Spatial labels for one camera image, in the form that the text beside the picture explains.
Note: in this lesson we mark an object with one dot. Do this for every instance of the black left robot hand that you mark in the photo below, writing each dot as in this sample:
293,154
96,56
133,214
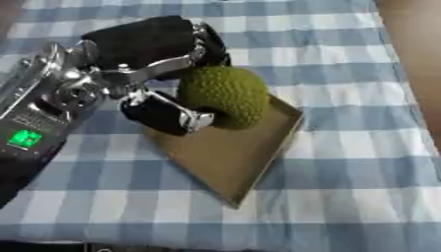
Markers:
143,42

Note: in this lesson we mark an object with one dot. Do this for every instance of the green bumpy toy fruit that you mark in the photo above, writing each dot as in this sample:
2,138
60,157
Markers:
227,93

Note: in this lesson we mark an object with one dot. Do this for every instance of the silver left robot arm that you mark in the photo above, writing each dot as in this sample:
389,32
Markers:
40,108

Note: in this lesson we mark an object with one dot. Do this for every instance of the brown shallow cardboard box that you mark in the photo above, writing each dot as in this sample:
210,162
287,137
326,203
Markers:
235,157

